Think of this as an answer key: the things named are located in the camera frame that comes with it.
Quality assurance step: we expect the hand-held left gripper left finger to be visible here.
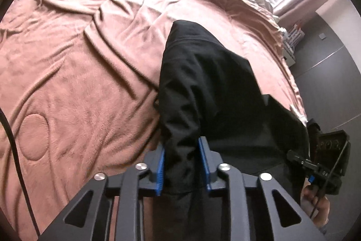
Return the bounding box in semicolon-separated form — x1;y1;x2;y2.
39;143;166;241

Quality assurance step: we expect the white drawer cabinet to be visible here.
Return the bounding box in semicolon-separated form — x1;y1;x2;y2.
282;40;297;66

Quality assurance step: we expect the black cable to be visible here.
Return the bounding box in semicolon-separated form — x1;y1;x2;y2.
0;109;40;234
310;142;348;219

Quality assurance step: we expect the white mattress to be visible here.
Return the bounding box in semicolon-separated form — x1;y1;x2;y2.
289;104;308;124

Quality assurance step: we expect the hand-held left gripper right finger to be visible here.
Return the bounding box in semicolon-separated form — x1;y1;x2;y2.
198;137;328;241

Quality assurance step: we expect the person's right hand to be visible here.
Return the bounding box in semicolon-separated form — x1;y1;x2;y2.
300;183;330;229

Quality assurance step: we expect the brown blanket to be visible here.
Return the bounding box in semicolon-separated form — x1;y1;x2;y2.
0;0;308;233

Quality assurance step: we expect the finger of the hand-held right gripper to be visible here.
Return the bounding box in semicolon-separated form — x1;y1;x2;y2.
287;150;322;172

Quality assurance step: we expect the black jacket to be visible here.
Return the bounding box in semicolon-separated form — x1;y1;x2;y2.
154;19;311;241

